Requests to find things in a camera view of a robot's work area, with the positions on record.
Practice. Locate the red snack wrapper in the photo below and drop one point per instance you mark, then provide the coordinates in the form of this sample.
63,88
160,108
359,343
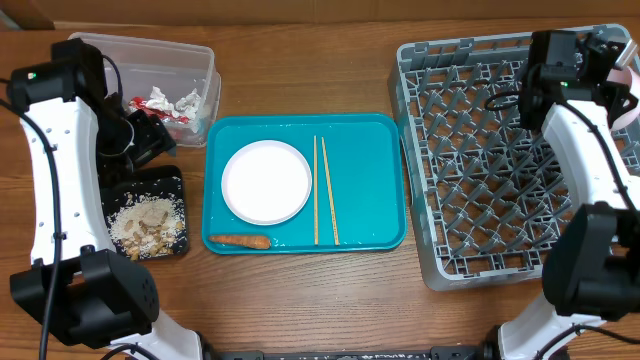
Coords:
138,103

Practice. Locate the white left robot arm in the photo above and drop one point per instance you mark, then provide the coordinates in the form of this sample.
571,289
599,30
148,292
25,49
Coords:
102,210

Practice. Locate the right wooden chopstick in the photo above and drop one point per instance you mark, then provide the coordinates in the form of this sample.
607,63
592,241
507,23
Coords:
330,193

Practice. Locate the orange carrot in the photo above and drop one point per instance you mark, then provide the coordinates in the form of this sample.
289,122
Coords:
258,242

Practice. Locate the teal plastic tray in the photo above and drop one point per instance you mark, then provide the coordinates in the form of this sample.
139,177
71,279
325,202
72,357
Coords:
366,173

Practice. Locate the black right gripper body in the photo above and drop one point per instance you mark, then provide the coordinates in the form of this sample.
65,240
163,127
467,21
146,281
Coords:
611,92

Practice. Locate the white tissue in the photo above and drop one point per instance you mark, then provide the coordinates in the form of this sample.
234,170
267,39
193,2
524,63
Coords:
158,101

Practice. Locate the grey dishwasher rack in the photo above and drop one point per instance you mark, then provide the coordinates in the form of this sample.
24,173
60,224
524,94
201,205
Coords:
488,197

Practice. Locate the black rectangular tray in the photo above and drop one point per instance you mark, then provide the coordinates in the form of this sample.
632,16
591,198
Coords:
164,179

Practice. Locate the rice and food scraps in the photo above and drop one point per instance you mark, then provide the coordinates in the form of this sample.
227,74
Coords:
148,226

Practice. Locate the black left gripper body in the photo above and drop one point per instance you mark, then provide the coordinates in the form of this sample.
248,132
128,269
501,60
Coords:
123,144

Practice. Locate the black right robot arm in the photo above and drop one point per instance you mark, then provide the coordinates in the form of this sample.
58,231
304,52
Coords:
577,91

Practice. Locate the crumpled foil ball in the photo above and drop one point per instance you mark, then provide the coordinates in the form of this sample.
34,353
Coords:
188,106

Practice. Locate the clear plastic waste bin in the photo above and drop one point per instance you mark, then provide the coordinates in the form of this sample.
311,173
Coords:
135,65

